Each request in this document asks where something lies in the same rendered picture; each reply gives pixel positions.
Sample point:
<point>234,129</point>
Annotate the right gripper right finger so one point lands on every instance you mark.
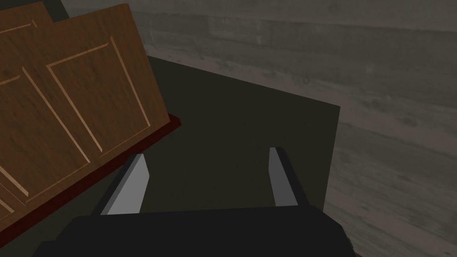
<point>284,182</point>

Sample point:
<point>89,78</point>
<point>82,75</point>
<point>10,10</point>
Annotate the brown wooden panelled cupboard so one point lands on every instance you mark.
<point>71,117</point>

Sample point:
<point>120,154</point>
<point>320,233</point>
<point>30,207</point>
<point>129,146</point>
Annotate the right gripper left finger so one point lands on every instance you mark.
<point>128,189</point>

